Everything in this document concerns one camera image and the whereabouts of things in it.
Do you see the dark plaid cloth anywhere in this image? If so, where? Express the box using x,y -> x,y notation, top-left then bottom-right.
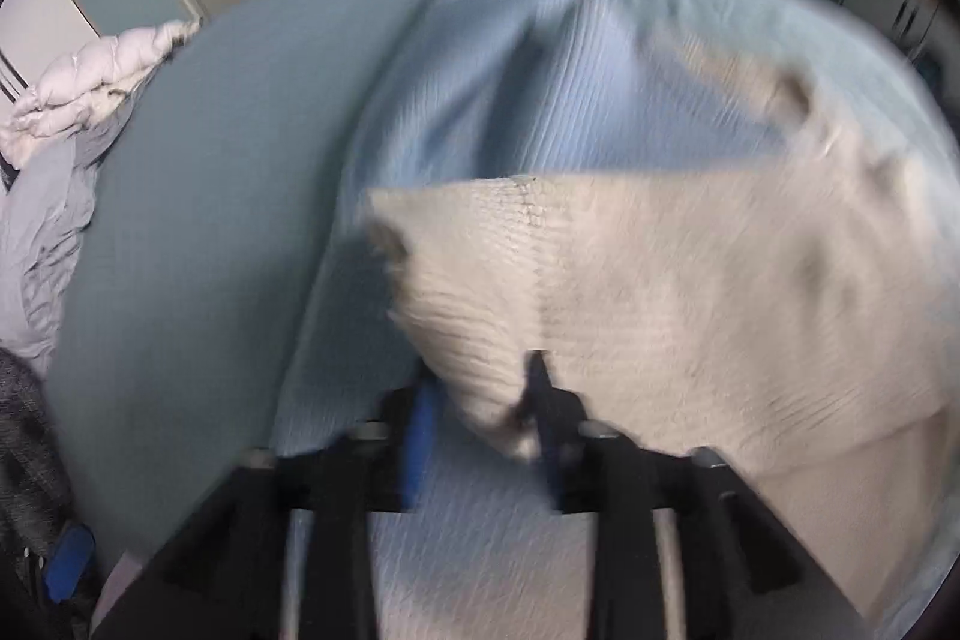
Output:
0,347 -> 98,611

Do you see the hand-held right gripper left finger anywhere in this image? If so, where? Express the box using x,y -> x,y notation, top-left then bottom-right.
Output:
90,381 -> 451,640

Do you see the blue object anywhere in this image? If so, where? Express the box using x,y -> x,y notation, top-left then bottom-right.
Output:
45,524 -> 97,603

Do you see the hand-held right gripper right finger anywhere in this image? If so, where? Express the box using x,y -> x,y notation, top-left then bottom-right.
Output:
521,349 -> 871,640

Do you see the blue and cream knit sweater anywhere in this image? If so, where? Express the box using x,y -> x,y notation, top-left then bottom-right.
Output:
270,0 -> 955,640

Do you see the crumpled grey-blue cloth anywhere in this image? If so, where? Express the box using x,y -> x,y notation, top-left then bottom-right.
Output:
0,107 -> 134,378

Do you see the bed with teal sheet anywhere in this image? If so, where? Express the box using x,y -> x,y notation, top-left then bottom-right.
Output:
45,0 -> 960,640

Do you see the white crumpled duvet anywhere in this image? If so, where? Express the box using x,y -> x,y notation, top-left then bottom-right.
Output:
0,17 -> 203,170

